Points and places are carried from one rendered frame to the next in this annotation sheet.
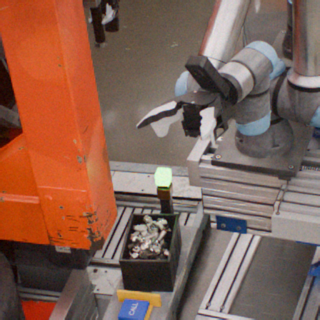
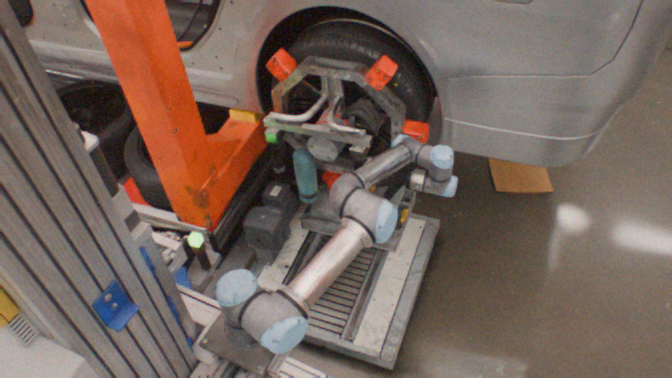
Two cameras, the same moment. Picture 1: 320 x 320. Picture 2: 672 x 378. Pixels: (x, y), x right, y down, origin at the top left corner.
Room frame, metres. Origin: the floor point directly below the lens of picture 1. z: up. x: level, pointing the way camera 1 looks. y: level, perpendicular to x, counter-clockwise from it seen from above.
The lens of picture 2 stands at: (2.65, -1.33, 2.27)
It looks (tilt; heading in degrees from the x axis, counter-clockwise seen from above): 46 degrees down; 98
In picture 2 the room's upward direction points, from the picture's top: 7 degrees counter-clockwise
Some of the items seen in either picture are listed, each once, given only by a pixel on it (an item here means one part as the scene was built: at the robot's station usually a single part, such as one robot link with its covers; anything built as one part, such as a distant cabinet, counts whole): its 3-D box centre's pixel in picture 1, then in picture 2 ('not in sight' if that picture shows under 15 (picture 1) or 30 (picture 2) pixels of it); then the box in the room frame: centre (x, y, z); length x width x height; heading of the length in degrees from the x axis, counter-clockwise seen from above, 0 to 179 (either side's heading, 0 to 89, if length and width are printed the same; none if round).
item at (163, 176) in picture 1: (163, 176); (195, 239); (1.97, -0.01, 0.64); 0.04 x 0.04 x 0.04; 70
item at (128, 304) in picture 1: (133, 311); not in sight; (1.62, 0.11, 0.47); 0.07 x 0.07 x 0.02; 70
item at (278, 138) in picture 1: (263, 125); not in sight; (1.83, -0.28, 0.87); 0.15 x 0.15 x 0.10
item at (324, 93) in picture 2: not in sight; (298, 98); (2.39, 0.33, 1.03); 0.19 x 0.18 x 0.11; 70
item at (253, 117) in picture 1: (245, 105); not in sight; (1.55, -0.20, 1.12); 0.11 x 0.08 x 0.11; 50
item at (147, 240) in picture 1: (151, 250); (167, 248); (1.80, 0.05, 0.51); 0.20 x 0.14 x 0.13; 167
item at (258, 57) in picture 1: (251, 67); not in sight; (1.54, -0.22, 1.21); 0.11 x 0.08 x 0.09; 140
